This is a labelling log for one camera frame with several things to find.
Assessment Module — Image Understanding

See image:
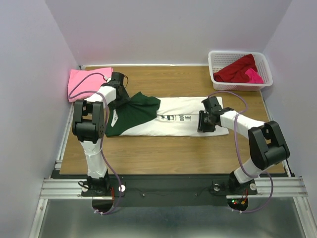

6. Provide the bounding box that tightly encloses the white and green t-shirt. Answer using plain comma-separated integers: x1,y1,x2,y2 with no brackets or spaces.
105,92,229,137

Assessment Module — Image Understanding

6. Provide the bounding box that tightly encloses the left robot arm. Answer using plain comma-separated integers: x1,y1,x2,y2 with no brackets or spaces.
68,72,130,196

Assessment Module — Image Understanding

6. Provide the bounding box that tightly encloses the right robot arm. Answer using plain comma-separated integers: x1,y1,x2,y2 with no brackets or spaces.
198,96,290,193

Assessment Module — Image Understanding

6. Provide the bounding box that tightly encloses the folded pink t-shirt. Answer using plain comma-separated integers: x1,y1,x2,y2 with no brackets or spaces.
67,67,113,103

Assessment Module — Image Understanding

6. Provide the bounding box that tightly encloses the dark red t-shirt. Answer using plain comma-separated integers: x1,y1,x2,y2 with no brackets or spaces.
213,54,258,83

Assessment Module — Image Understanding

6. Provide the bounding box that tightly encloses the white plastic basket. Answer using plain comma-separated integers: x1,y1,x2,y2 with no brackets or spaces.
208,51,273,91

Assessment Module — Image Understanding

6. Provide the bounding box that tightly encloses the magenta t-shirt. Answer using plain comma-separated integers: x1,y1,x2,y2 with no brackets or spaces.
245,68,264,84

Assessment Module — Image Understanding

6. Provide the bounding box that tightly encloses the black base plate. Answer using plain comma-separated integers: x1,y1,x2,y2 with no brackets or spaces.
81,174,257,207

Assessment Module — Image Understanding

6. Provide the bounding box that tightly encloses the aluminium frame rail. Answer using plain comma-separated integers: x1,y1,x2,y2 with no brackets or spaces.
40,177,308,199

